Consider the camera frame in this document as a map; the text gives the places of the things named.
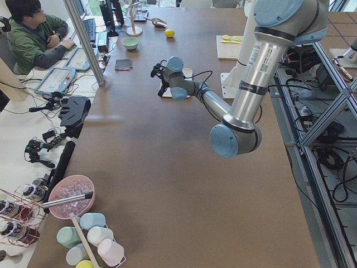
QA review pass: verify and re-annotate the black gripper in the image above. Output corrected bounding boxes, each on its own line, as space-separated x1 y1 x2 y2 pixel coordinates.
150 59 168 90

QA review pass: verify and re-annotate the yellow lemon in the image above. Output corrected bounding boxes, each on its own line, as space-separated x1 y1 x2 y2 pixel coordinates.
164 29 175 39

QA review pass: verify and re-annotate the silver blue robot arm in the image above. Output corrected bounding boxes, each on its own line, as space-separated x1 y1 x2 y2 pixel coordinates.
151 1 329 157

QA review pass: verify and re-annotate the white rabbit tray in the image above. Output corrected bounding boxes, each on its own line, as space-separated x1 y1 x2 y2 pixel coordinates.
162 68 193 98

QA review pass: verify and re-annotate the mint green bowl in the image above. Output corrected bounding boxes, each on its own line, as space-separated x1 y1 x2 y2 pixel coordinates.
122 36 139 50

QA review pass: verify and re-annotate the grey folded cloth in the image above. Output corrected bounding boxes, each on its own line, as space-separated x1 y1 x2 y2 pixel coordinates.
114 59 133 71

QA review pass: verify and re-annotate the wooden mug tree stand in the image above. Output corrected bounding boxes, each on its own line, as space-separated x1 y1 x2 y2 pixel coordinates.
126 2 142 37

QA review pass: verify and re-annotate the silver metal scoop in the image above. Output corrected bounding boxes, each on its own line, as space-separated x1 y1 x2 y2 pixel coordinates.
144 17 167 28

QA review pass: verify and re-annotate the wooden cutting board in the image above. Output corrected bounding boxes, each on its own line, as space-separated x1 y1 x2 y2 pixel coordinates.
216 35 243 60

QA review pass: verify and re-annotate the yellow plastic knife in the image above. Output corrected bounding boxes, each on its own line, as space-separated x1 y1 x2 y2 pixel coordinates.
220 40 241 44

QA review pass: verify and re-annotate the teach pendant upper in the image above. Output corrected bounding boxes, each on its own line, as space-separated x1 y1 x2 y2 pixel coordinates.
64 47 90 71

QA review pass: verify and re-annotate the teach pendant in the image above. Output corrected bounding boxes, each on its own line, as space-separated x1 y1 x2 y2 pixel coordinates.
64 47 90 71
34 68 76 95

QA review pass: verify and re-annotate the black keyboard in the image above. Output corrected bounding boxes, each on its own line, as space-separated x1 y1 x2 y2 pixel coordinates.
83 18 96 42

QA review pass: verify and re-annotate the teach pendant lower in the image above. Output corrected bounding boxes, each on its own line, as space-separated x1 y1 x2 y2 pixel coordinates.
34 68 76 95

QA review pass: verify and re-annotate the person in green jacket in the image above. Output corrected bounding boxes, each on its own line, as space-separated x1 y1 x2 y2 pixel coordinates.
5 1 75 75

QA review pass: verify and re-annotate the pink bowl with ice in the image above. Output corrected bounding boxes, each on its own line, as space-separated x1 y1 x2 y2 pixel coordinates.
49 175 95 219

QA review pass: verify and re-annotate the light blue cup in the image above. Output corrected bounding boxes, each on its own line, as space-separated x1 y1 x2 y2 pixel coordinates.
80 213 106 231

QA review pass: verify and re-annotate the white cup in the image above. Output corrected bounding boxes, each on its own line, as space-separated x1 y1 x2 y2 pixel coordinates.
87 226 114 247

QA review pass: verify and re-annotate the pink cup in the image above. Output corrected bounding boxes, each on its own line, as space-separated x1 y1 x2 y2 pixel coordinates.
97 239 126 267

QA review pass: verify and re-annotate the mint green cup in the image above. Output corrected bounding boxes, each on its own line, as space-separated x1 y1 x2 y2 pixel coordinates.
56 226 81 248

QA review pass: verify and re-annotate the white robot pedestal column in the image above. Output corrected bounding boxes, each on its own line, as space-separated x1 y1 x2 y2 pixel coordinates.
220 0 257 99

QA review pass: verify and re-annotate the aluminium frame post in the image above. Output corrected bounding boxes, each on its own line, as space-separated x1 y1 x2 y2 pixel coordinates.
63 0 105 87

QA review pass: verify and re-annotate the copper wire bottle rack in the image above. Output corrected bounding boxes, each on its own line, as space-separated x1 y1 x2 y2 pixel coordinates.
1 185 46 247

